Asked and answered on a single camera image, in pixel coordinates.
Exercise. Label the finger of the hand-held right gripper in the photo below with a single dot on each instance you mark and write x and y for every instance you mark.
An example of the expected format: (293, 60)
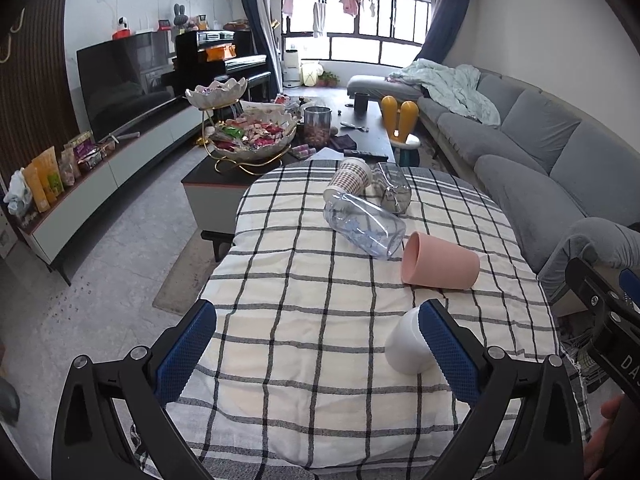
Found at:
(631, 285)
(582, 280)

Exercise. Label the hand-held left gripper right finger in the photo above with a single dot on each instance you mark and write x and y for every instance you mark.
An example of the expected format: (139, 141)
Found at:
(450, 360)

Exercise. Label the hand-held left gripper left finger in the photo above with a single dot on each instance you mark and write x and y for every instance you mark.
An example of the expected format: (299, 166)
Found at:
(184, 357)

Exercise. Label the white cup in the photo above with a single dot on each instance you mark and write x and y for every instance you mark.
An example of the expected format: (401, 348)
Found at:
(406, 342)

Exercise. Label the pink cup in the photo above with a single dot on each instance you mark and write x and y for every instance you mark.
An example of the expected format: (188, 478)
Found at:
(440, 263)

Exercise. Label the clear blue plastic cup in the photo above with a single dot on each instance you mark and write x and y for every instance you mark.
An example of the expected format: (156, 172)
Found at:
(364, 224)

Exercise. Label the clear glass cup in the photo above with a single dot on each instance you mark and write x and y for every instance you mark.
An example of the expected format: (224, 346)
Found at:
(393, 187)

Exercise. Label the plaid paper cup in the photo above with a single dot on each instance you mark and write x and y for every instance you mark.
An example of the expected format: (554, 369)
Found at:
(349, 177)

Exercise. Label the person's right hand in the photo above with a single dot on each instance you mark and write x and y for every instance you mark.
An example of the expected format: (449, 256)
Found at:
(597, 447)

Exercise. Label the beige floor rug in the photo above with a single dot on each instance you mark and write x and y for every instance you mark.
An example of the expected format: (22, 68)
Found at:
(185, 280)

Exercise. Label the black white checked tablecloth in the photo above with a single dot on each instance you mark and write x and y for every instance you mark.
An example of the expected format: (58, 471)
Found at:
(300, 310)

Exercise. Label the grey sofa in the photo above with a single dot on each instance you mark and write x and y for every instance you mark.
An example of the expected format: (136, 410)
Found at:
(530, 130)

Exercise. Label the dark coffee table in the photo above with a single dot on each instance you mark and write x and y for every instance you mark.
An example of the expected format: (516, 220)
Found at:
(215, 185)

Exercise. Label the white television cabinet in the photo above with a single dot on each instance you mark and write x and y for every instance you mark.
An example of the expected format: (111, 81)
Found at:
(115, 175)

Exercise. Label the clear snack packet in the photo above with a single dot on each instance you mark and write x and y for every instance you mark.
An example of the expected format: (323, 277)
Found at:
(68, 164)

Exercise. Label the yellow green snack packet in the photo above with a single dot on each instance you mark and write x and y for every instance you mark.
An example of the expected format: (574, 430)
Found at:
(50, 175)

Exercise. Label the black remote control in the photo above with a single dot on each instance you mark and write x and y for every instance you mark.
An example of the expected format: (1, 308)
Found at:
(357, 153)

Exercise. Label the orange snack packet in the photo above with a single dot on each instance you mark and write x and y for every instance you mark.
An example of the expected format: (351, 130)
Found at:
(32, 187)

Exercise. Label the purple snack packet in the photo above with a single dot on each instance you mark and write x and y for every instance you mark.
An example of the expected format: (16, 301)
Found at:
(82, 147)

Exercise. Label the light green blanket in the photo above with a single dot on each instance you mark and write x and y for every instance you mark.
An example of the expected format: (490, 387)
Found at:
(450, 87)

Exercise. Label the white plastic bag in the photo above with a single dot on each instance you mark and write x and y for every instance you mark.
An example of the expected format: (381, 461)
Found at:
(17, 192)

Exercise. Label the tiered white snack bowl stand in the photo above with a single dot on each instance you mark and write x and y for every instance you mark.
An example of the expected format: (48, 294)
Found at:
(250, 132)

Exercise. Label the white paper sheet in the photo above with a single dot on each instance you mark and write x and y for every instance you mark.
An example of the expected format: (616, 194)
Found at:
(324, 154)

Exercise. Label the yellow rabbit ear stool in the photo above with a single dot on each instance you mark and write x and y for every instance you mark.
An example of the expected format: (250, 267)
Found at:
(400, 120)

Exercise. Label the metal spoon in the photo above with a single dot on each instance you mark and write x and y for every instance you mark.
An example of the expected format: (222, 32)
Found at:
(354, 126)

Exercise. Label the clear jar of nuts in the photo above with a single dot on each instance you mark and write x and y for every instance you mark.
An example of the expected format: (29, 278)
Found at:
(317, 127)

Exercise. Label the black mug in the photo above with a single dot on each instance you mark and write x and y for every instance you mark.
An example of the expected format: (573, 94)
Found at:
(361, 101)

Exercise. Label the black flat television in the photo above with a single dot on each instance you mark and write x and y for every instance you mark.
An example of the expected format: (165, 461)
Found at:
(120, 85)

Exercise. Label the black upright piano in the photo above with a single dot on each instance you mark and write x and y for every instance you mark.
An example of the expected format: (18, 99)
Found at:
(225, 67)

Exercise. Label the blue curtain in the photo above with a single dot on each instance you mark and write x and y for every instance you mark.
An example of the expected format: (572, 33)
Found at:
(445, 15)
(252, 10)

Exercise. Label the potted plant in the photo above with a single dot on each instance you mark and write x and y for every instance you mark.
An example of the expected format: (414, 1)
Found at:
(327, 79)

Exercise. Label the orange box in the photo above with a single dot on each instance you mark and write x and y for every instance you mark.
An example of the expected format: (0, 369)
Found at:
(220, 52)

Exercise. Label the white air purifier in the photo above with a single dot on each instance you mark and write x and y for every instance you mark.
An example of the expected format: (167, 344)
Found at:
(292, 67)

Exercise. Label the grey rabbit figure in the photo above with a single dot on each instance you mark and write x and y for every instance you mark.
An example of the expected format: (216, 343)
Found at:
(179, 17)

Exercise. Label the pink hanging garment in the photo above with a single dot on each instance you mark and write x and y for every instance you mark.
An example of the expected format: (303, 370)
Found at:
(288, 6)
(350, 5)

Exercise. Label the white hanging garment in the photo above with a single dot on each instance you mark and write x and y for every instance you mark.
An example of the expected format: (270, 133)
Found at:
(319, 19)

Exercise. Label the white security camera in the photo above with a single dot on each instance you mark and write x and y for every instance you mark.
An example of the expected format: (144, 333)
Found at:
(123, 24)

